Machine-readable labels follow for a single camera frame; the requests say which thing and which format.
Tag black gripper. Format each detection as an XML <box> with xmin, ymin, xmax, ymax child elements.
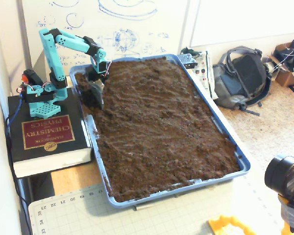
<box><xmin>85</xmin><ymin>65</ymin><xmax>109</xmax><ymax>110</ymax></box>

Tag brown soil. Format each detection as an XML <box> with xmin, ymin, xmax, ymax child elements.
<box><xmin>74</xmin><ymin>56</ymin><xmax>243</xmax><ymax>203</ymax></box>

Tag teal robot arm with base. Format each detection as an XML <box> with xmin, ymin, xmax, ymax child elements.
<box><xmin>21</xmin><ymin>28</ymin><xmax>112</xmax><ymax>118</ymax></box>

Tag whiteboard with blue drawings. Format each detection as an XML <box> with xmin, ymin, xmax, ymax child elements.
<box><xmin>16</xmin><ymin>0</ymin><xmax>191</xmax><ymax>83</ymax></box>

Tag black chemistry physics handbook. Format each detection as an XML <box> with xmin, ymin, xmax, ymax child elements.
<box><xmin>7</xmin><ymin>88</ymin><xmax>93</xmax><ymax>179</ymax></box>

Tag perforated electronics box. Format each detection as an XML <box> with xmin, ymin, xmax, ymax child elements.
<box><xmin>177</xmin><ymin>53</ymin><xmax>198</xmax><ymax>70</ymax></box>

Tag white panel with red buttons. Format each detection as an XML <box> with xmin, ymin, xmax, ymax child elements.
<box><xmin>192</xmin><ymin>50</ymin><xmax>218</xmax><ymax>100</ymax></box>

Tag green cutting mat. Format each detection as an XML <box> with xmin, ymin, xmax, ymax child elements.
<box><xmin>28</xmin><ymin>171</ymin><xmax>294</xmax><ymax>235</ymax></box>

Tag small metal bar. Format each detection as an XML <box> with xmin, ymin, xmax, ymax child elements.
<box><xmin>133</xmin><ymin>204</ymin><xmax>154</xmax><ymax>212</ymax></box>

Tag grey backpack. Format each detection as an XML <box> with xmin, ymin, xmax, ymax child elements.
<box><xmin>212</xmin><ymin>46</ymin><xmax>272</xmax><ymax>116</ymax></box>

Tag blue plastic tray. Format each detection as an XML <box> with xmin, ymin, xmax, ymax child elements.
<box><xmin>68</xmin><ymin>53</ymin><xmax>251</xmax><ymax>209</ymax></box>

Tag blank white board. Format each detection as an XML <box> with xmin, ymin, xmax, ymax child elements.
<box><xmin>188</xmin><ymin>0</ymin><xmax>294</xmax><ymax>48</ymax></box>

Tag yellow plastic stand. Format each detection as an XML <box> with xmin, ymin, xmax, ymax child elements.
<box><xmin>208</xmin><ymin>214</ymin><xmax>258</xmax><ymax>235</ymax></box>

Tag cardboard box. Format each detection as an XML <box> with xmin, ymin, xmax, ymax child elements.
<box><xmin>268</xmin><ymin>40</ymin><xmax>294</xmax><ymax>95</ymax></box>

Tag blue cable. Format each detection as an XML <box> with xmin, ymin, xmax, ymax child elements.
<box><xmin>4</xmin><ymin>94</ymin><xmax>24</xmax><ymax>138</ymax></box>

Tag black cable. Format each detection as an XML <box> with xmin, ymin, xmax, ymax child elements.
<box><xmin>4</xmin><ymin>117</ymin><xmax>32</xmax><ymax>235</ymax></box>

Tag black camera lens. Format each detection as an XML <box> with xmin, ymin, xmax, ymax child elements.
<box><xmin>264</xmin><ymin>154</ymin><xmax>294</xmax><ymax>196</ymax></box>

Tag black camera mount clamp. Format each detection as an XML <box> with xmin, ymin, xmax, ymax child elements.
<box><xmin>278</xmin><ymin>193</ymin><xmax>294</xmax><ymax>235</ymax></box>

